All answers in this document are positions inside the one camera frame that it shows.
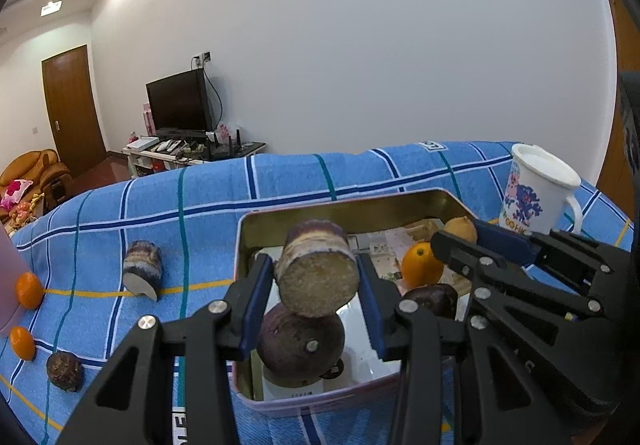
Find white printed mug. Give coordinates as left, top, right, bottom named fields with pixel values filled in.
left=498, top=142, right=584, bottom=235

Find orange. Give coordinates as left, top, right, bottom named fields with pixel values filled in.
left=401, top=242, right=446, bottom=290
left=9, top=326, right=37, bottom=361
left=14, top=271, right=45, bottom=311

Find black power cable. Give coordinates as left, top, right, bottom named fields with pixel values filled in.
left=202, top=68, right=224, bottom=126

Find purple electric kettle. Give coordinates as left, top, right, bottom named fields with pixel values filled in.
left=0, top=225, right=31, bottom=338

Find pink flowered pillow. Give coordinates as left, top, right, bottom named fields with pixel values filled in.
left=0, top=179, right=33, bottom=208

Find pink tin box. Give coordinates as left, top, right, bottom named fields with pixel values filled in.
left=231, top=188, right=481, bottom=418

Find black television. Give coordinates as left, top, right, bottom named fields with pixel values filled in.
left=146, top=69, right=213, bottom=132

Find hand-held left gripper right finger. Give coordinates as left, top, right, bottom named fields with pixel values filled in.
left=355, top=254, right=571, bottom=445

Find white television stand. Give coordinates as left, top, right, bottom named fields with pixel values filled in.
left=122, top=138, right=268, bottom=178

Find cut taro chunk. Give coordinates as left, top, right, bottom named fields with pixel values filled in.
left=274, top=220, right=362, bottom=318

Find notched taro chunk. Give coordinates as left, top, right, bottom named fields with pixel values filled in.
left=122, top=240, right=164, bottom=302

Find dark brown round fruit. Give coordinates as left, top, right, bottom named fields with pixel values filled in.
left=46, top=351, right=85, bottom=393
left=401, top=283, right=459, bottom=321

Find brown wooden door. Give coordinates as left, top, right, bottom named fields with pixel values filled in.
left=41, top=44, right=107, bottom=178

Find brown leather sofa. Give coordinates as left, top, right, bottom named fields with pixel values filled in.
left=0, top=149, right=73, bottom=226

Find printed paper cards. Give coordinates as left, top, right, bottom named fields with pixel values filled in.
left=350, top=220, right=441, bottom=283

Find small tan round fruit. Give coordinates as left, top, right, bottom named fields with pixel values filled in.
left=442, top=216, right=478, bottom=243

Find black router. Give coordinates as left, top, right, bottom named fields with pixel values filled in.
left=207, top=128, right=253, bottom=158

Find blue plaid blanket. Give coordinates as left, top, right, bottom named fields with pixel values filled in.
left=0, top=140, right=640, bottom=445

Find large purple round fruit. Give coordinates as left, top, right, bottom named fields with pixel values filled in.
left=256, top=302, right=347, bottom=388

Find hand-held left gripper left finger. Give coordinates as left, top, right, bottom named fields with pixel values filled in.
left=55, top=252, right=276, bottom=445

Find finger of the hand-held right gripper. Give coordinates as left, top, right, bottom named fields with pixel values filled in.
left=430, top=231, right=601, bottom=323
left=472, top=220, right=633, bottom=306

